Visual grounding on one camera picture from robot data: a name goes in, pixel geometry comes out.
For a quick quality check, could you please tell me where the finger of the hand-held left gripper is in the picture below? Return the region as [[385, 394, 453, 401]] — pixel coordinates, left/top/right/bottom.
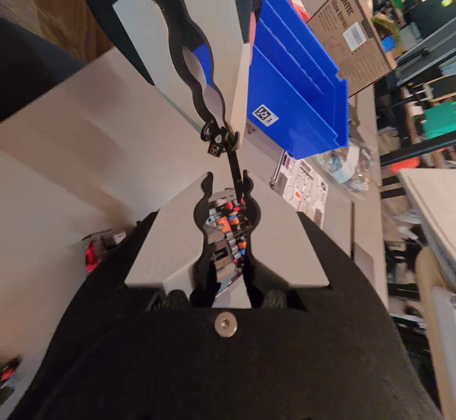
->
[[176, 0, 254, 148], [112, 0, 212, 135]]

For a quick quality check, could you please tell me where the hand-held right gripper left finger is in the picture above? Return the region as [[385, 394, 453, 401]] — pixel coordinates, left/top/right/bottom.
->
[[124, 173, 221, 308]]

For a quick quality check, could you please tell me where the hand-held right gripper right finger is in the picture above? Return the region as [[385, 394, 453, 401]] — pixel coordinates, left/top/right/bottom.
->
[[242, 170, 331, 308]]

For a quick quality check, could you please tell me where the grey black lego car model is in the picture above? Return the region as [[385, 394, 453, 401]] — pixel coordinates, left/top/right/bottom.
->
[[0, 188, 253, 404]]

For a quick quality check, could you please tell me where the black lego steering wheel assembly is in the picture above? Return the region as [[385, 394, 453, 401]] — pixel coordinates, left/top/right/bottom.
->
[[200, 120, 247, 207]]

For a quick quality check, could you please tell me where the lego sticker sheet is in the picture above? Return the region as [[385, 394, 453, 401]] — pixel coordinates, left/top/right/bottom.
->
[[271, 149, 329, 228]]

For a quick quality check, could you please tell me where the clear bag of lego parts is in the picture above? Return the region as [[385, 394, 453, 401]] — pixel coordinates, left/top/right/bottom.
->
[[313, 142, 378, 201]]

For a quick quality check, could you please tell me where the person's left hand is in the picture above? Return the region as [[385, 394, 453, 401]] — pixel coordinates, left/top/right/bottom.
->
[[246, 9, 258, 45]]

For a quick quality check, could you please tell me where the blue storage bin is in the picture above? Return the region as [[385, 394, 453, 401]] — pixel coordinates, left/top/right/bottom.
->
[[194, 0, 350, 160]]

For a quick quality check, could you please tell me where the dark chair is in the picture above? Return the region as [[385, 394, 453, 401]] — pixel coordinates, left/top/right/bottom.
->
[[0, 17, 88, 123]]

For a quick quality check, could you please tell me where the brown cardboard box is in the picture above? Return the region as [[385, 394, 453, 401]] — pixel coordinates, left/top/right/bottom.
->
[[306, 0, 398, 97]]

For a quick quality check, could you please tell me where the orange plastic object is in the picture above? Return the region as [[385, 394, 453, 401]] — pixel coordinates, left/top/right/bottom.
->
[[390, 158, 418, 173]]

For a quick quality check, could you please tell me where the beige curved board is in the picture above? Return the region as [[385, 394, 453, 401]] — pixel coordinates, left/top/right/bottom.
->
[[415, 245, 456, 420]]

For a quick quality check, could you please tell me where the open instruction booklet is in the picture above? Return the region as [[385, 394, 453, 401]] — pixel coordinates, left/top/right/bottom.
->
[[397, 169, 456, 276]]

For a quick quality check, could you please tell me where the green plastic box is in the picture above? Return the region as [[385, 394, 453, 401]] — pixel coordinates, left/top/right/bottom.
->
[[422, 104, 456, 140]]

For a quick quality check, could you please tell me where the grey desk cable flap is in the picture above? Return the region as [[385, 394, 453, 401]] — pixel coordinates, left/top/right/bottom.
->
[[352, 242, 375, 287]]

